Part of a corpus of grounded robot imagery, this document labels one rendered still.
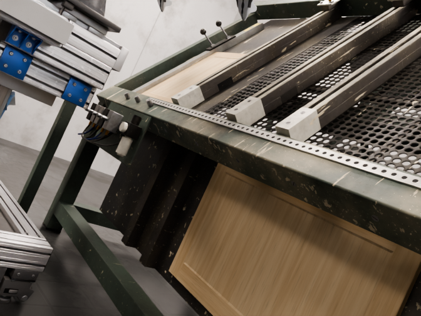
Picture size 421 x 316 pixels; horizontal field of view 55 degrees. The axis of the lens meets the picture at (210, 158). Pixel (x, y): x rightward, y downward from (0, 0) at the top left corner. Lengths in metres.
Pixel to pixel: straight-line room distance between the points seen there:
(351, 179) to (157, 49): 4.85
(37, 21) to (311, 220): 1.02
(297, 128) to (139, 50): 4.42
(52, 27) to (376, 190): 1.01
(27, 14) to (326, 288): 1.16
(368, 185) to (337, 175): 0.09
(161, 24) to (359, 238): 4.80
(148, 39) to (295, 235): 4.53
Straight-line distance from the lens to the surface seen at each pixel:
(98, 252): 1.89
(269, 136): 1.27
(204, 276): 1.62
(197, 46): 2.69
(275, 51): 2.10
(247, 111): 1.48
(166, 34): 5.75
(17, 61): 1.51
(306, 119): 1.29
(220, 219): 1.61
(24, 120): 5.12
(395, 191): 0.97
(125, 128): 1.79
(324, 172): 1.06
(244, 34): 2.60
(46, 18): 1.36
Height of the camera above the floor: 0.74
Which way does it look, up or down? level
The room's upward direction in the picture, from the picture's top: 25 degrees clockwise
